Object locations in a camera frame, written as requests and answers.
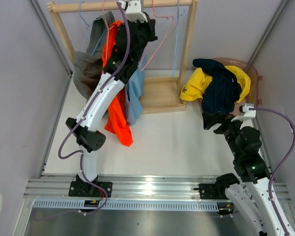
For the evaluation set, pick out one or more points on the grey shorts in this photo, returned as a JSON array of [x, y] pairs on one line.
[[88, 68]]

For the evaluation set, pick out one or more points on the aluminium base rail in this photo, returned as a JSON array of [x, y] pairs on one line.
[[125, 187]]

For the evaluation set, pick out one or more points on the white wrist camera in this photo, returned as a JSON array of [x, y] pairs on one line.
[[246, 112], [134, 10]]

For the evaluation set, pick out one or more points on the light blue shorts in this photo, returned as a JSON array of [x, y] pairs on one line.
[[134, 90]]

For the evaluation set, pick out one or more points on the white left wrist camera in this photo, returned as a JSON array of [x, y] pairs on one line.
[[134, 10]]

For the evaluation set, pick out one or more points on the pink hanger of orange shorts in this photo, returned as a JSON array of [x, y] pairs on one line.
[[107, 19]]

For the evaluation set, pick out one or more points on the blue wire hanger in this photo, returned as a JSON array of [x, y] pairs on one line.
[[177, 38]]

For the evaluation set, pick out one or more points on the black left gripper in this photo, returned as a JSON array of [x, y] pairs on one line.
[[151, 30]]

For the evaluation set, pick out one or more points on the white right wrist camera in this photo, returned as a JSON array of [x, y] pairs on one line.
[[246, 112]]

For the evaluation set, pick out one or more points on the wooden clothes rack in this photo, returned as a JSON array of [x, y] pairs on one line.
[[161, 93]]

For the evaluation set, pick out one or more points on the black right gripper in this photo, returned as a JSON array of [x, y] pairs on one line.
[[209, 120]]

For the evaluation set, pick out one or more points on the slotted cable duct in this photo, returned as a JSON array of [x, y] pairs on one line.
[[127, 205]]

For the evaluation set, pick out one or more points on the translucent pink plastic basket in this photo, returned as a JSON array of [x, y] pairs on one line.
[[253, 95]]

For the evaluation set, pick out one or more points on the navy blue shorts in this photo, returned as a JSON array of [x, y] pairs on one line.
[[223, 91]]

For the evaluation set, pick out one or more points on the blue hanger of grey shorts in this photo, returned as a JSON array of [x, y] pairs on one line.
[[89, 28]]

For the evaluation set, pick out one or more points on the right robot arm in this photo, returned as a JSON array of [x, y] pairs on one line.
[[250, 188]]

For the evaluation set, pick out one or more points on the yellow shorts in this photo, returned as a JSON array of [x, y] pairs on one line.
[[199, 81]]

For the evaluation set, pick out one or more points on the orange shorts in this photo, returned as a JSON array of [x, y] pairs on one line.
[[116, 123]]

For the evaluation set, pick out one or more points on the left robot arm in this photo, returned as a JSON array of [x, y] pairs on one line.
[[128, 44]]

